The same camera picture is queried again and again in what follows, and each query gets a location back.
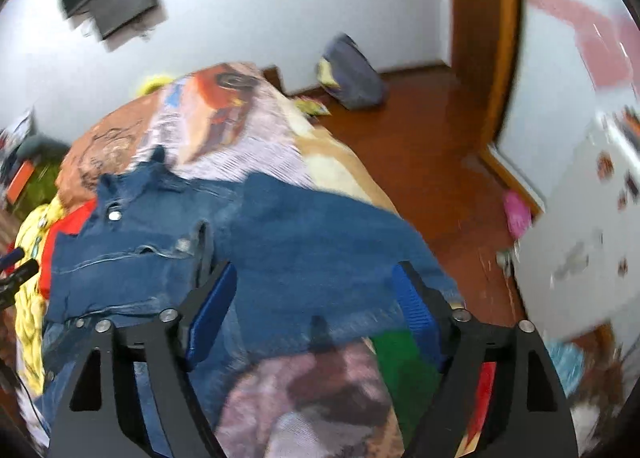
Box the white cabinet with stickers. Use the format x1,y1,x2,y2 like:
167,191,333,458
510,105,640,339

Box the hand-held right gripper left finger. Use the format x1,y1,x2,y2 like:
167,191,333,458
47,260,238,458

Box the yellow packet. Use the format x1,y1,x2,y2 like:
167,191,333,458
295,95,331,117

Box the red cloth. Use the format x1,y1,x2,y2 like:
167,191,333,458
37,198,98,299

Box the orange box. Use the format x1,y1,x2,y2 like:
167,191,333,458
5,160,36,204

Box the light blue cloth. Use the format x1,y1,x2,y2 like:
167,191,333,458
545,340,586,396

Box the glossy printed packet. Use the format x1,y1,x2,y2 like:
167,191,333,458
0,110,36,149

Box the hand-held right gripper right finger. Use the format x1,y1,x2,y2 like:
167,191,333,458
392,260,581,458

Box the printed blanket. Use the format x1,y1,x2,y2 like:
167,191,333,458
22,62,501,458

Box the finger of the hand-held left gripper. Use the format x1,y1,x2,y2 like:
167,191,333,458
0,259,40,309
0,247,26,271

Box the grey plush item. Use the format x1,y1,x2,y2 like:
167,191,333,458
17,134,71,161

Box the blue denim jeans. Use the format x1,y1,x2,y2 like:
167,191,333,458
37,145,466,458

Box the yellow plush item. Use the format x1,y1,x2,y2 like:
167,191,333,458
136,72,173,96

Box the wooden door frame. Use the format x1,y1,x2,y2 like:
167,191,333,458
445,0,546,216

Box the pink plastic item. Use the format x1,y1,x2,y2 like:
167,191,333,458
502,190,533,239

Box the grey backpack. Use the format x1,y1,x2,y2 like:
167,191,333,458
316,33,388,110

